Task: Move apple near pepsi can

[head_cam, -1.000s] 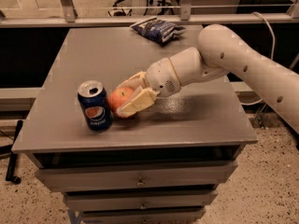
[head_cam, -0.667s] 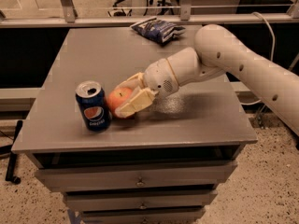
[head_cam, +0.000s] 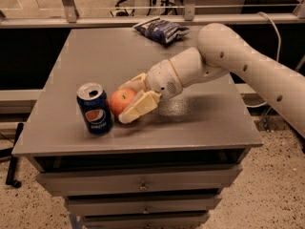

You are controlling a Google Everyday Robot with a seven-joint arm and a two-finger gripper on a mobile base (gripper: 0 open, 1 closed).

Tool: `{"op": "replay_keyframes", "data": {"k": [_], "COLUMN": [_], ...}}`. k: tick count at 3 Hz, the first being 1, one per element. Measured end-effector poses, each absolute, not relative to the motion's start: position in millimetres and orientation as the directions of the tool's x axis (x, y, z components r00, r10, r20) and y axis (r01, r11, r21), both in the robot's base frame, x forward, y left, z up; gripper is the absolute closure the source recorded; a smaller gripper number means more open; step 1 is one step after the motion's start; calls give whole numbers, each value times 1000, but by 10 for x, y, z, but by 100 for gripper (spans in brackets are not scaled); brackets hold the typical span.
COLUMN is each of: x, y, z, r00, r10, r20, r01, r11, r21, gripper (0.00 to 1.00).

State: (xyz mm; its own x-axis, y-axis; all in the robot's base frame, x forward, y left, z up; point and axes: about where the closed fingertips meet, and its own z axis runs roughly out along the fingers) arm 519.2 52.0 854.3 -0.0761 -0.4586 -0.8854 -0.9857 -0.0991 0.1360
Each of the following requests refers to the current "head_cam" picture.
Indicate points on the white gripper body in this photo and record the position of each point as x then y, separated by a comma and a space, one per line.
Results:
162, 77

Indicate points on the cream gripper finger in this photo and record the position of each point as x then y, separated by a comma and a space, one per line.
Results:
136, 84
143, 103

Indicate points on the red orange apple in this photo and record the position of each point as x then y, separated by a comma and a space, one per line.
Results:
120, 99

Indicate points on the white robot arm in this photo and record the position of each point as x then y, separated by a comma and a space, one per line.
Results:
218, 51

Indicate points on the blue pepsi can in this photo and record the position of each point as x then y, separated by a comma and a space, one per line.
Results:
93, 104

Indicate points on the blue chip bag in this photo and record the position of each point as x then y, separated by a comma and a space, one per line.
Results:
161, 31

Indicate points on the grey drawer cabinet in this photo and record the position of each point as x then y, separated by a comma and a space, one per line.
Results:
168, 168

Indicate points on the metal window railing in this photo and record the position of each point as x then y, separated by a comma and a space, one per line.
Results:
122, 13

